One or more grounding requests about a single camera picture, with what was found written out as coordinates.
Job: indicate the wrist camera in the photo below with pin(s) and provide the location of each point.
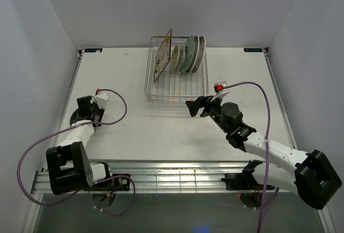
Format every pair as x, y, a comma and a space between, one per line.
220, 90
101, 99

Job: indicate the light blue scalloped plate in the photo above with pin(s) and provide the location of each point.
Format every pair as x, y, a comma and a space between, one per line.
181, 58

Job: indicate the white plate teal rim front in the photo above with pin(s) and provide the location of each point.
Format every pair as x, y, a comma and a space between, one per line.
193, 70

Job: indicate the dark label sticker right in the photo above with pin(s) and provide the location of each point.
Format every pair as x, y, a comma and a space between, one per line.
252, 50

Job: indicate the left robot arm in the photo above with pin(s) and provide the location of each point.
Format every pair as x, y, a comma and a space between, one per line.
69, 168

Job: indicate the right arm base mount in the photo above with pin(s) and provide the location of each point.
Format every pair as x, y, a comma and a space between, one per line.
241, 181

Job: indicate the mint green flower plate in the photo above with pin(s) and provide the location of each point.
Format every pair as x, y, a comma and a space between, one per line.
189, 55

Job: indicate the dark label sticker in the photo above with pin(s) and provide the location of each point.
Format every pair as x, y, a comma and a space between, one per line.
252, 50
93, 50

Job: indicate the dark teal saucer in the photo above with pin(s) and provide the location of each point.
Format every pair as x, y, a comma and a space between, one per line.
74, 117

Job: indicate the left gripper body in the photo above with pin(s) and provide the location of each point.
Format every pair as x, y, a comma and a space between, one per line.
98, 111

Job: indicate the cream plate with flowers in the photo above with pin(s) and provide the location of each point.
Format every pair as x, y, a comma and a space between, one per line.
174, 58

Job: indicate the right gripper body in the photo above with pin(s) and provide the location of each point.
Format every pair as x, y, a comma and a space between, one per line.
213, 109

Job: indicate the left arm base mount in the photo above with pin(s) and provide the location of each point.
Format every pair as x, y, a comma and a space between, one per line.
120, 183

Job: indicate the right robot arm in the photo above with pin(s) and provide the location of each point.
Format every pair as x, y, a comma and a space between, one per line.
310, 175

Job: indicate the metal wire dish rack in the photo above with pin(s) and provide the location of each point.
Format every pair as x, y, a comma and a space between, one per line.
173, 88

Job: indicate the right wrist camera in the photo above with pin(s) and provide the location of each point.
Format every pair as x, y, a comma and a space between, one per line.
220, 90

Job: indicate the square floral plate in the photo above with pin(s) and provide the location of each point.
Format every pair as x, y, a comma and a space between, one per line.
162, 56

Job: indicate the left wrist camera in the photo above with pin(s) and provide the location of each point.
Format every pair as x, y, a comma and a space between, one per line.
101, 99

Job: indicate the white plate teal rim back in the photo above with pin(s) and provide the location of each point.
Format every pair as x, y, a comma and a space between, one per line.
202, 50

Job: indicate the white plate teal rim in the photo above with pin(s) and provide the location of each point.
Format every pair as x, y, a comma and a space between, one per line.
193, 70
202, 50

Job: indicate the dark label sticker left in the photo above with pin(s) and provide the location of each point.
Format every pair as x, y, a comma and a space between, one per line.
93, 50

